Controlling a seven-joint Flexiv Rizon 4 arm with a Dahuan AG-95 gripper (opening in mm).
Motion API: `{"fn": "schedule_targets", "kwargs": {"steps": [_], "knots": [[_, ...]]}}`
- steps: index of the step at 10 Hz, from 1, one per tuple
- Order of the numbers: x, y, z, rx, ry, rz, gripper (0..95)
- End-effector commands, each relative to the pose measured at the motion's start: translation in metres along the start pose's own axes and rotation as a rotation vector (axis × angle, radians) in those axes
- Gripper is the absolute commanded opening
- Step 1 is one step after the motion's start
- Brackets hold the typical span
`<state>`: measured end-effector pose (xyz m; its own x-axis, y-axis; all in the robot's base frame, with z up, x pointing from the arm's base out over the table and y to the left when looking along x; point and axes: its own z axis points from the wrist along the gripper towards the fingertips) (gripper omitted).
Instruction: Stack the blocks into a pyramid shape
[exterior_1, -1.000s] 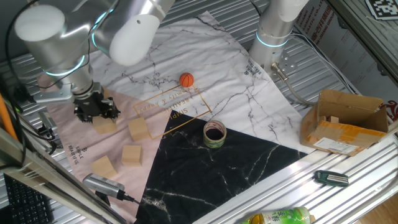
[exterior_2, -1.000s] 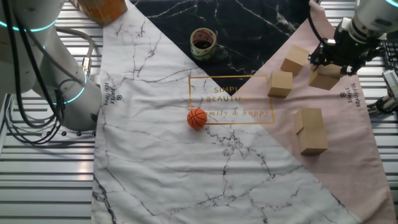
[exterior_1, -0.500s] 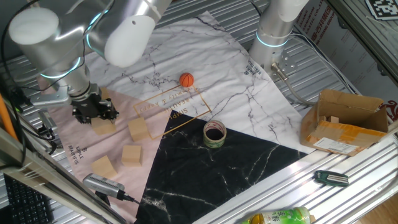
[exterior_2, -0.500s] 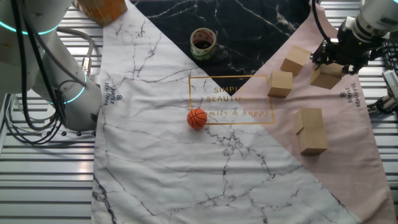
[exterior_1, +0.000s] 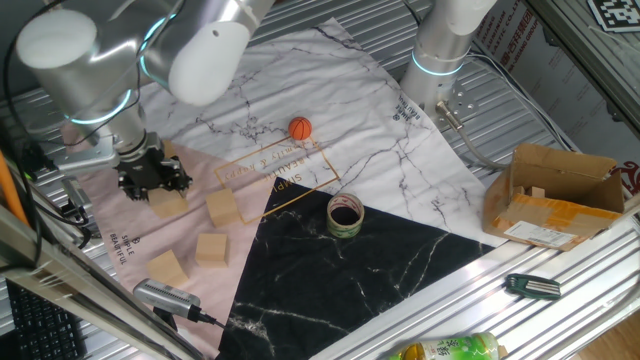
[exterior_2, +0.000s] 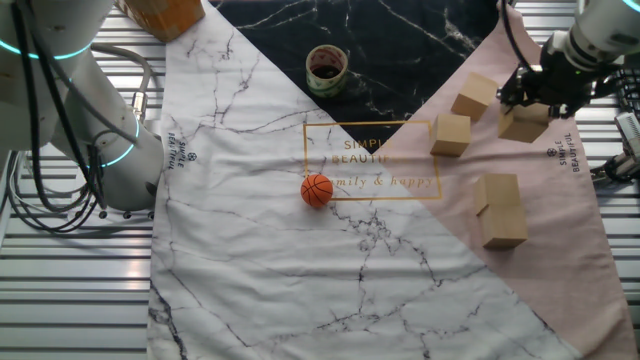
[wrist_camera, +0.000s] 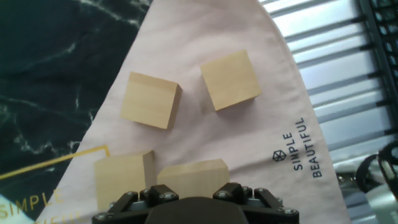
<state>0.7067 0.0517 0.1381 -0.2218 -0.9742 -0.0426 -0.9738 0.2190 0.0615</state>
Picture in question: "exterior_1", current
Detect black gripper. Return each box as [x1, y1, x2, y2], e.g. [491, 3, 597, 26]
[117, 139, 194, 203]

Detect orange pole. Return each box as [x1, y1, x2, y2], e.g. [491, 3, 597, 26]
[0, 149, 30, 229]

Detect small orange basketball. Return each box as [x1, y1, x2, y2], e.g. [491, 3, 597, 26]
[287, 116, 314, 142]

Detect black keyboard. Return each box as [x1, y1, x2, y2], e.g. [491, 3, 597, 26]
[4, 279, 89, 360]

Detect roll of clear tape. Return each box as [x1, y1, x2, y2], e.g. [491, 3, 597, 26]
[326, 192, 366, 239]

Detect marble pink black cloth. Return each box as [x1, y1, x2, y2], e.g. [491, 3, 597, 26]
[58, 17, 506, 360]

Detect green tea bottle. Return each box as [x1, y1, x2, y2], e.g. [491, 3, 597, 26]
[384, 332, 504, 360]

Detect green hex key set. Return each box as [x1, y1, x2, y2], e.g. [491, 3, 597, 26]
[503, 272, 563, 301]

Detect open cardboard box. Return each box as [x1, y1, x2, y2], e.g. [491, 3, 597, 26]
[481, 142, 626, 253]

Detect cardboard sheet with red print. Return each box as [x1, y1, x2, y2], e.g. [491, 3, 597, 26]
[472, 0, 640, 201]

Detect black white marker board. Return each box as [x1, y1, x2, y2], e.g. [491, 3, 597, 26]
[587, 0, 640, 34]

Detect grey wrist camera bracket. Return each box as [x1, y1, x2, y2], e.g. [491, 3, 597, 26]
[19, 132, 121, 177]

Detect silver depth camera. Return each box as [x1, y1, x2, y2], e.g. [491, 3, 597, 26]
[132, 277, 202, 321]

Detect black cable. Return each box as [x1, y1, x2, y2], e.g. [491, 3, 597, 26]
[0, 119, 44, 271]

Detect aluminium frame beam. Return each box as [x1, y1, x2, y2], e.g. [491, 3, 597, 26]
[524, 0, 640, 141]
[0, 204, 206, 360]

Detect grey cable with connector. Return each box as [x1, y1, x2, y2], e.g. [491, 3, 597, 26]
[434, 99, 511, 171]

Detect white cable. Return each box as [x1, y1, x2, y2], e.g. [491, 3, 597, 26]
[467, 52, 576, 151]

